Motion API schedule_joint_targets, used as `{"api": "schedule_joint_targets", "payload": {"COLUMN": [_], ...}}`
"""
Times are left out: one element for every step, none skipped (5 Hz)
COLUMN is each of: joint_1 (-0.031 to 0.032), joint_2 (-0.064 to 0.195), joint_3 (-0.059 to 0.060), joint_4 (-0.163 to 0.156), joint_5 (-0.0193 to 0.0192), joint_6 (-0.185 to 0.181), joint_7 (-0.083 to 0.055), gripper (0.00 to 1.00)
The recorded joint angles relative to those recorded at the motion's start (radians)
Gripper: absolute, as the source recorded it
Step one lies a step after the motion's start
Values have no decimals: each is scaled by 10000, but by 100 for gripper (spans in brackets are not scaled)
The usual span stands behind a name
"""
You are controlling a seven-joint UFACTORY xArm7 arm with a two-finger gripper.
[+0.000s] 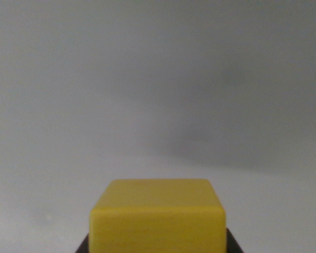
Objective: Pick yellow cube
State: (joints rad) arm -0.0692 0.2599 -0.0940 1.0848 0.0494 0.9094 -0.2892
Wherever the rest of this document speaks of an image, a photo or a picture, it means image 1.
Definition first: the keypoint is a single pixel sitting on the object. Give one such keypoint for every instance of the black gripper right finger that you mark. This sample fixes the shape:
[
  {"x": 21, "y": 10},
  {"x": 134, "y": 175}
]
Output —
[{"x": 233, "y": 242}]

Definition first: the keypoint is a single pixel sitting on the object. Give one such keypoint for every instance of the grey plastic bin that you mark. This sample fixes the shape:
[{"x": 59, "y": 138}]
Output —
[{"x": 121, "y": 79}]

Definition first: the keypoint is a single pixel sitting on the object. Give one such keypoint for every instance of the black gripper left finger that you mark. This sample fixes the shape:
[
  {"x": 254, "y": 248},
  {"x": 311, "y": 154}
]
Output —
[{"x": 83, "y": 245}]

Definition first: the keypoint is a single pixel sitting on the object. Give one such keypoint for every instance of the yellow wooden cube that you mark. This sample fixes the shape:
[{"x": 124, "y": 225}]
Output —
[{"x": 158, "y": 224}]

